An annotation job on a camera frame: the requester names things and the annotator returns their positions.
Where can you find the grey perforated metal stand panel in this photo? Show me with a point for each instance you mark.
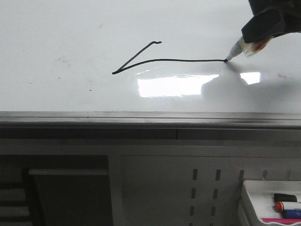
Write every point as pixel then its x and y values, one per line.
pixel 137 177

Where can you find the taped black whiteboard marker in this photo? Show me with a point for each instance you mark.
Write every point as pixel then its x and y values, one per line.
pixel 249 49

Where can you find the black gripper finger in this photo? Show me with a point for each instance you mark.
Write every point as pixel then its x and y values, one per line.
pixel 263 25
pixel 291 10

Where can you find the blue capped whiteboard marker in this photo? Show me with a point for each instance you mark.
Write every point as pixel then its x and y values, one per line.
pixel 291 214

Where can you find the pink whiteboard eraser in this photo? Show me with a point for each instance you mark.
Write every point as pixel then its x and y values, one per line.
pixel 284 221

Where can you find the black capped whiteboard marker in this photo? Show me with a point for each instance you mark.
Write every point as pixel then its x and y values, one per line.
pixel 278 197

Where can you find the white marker tray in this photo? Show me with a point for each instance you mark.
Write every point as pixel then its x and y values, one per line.
pixel 257 200

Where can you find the red capped whiteboard marker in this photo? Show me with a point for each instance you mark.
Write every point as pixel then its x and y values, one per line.
pixel 281 206

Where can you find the white whiteboard with frame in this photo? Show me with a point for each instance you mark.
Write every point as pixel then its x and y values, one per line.
pixel 142 62

